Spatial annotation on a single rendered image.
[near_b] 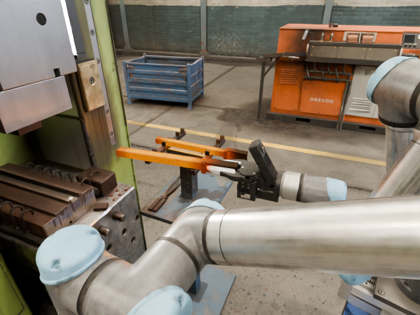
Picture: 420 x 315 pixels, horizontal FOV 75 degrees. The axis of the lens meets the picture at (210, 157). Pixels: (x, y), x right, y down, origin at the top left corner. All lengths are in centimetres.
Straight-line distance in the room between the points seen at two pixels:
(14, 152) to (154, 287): 116
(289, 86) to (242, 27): 446
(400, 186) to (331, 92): 355
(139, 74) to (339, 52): 297
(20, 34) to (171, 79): 392
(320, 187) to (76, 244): 55
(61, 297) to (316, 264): 29
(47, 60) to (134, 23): 908
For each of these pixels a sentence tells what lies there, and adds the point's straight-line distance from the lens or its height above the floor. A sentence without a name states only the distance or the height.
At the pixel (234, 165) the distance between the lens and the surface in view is 76.
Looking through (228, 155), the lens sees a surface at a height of 99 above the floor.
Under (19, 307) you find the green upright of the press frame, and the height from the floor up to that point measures 64.
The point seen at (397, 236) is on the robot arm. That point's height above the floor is 137.
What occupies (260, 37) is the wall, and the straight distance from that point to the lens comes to 829.
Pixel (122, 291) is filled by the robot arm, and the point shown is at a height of 127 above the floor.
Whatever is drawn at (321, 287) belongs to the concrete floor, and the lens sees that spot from 201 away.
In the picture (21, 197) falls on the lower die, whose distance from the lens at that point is 109.
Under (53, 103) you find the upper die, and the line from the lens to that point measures 87.
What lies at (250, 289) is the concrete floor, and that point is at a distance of 190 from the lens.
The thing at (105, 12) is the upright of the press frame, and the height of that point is 151.
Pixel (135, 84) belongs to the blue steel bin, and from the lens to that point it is 496.
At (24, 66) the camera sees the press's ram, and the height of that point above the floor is 141.
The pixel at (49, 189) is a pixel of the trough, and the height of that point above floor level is 99.
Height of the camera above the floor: 154
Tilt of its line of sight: 29 degrees down
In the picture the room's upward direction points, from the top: straight up
